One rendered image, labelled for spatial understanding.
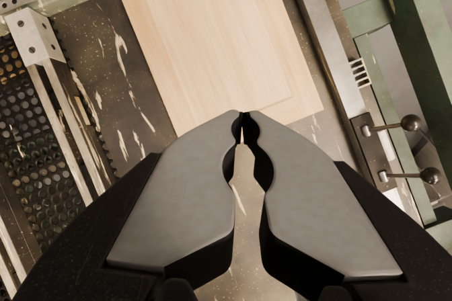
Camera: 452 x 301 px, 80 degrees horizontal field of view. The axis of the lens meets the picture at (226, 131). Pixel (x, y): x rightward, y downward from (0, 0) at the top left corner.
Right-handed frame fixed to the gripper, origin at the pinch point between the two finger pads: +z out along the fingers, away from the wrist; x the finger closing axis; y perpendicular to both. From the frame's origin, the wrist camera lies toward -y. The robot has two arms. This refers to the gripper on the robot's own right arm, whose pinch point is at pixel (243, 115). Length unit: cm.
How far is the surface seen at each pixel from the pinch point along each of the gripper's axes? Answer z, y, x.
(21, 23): 54, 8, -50
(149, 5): 63, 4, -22
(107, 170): 42, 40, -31
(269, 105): 52, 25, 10
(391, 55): 269, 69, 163
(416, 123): 38, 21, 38
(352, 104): 50, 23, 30
